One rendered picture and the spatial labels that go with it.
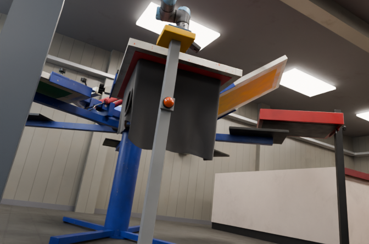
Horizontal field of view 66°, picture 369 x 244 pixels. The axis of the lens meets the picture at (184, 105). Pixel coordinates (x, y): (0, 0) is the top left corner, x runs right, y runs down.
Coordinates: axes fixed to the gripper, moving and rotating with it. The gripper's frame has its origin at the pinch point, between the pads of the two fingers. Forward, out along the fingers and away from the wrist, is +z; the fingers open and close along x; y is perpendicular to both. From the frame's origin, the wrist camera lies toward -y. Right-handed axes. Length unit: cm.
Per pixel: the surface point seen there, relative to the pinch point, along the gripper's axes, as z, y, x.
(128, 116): 32.0, 23.6, -2.7
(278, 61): -47, -94, -41
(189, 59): 3.4, 1.4, 15.1
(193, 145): 42.4, -8.6, 3.6
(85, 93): 3, 47, -68
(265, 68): -41, -85, -46
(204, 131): 34.5, -13.3, 4.8
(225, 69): 4.1, -18.3, 15.2
